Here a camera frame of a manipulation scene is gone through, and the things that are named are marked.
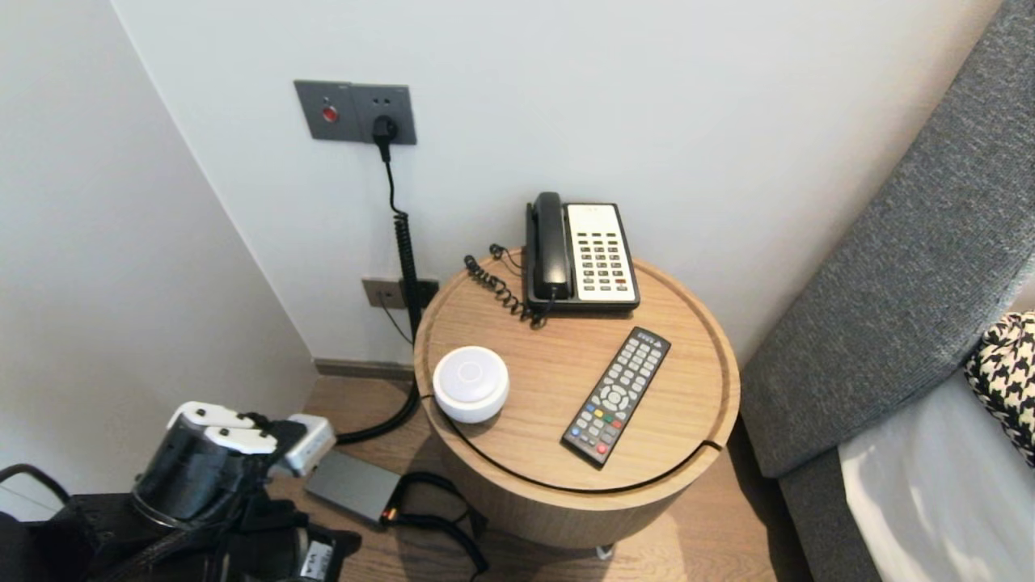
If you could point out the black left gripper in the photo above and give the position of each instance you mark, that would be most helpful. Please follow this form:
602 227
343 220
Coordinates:
291 550

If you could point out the white round puck speaker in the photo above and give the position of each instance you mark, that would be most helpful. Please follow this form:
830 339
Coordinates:
471 384

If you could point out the round wooden side table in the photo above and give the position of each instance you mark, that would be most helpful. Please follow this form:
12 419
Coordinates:
566 517
566 388

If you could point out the black TV remote control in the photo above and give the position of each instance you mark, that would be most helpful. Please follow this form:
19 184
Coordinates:
617 396

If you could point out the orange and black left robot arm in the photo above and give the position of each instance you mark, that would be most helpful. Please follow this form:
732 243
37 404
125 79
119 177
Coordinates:
194 469

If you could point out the grey power adapter brick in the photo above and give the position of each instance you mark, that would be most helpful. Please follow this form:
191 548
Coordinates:
352 485

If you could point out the grey baseboard strip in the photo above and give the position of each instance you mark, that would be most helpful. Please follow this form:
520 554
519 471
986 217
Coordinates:
356 370

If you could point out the black telephone handset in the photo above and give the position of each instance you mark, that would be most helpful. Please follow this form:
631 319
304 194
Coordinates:
552 241

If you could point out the black and white desk telephone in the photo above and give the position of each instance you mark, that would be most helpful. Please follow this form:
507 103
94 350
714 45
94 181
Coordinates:
602 257

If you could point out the black power plug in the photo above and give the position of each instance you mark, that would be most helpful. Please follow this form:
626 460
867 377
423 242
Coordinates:
385 129

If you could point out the grey upholstered headboard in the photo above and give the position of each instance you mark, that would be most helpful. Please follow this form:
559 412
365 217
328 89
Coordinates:
889 283

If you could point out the white bed sheet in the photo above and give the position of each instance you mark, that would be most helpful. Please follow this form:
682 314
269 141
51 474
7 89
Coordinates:
954 501

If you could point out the black white houndstooth pillow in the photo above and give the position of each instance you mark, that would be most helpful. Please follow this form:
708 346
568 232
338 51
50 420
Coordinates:
1007 372

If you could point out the beige wall data outlet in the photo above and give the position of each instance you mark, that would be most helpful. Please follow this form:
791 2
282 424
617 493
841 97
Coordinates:
379 293

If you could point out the dark wall outlet plate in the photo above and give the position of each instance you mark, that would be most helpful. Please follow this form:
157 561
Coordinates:
430 289

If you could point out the grey wall socket panel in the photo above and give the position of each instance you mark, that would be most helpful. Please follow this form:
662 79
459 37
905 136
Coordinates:
322 99

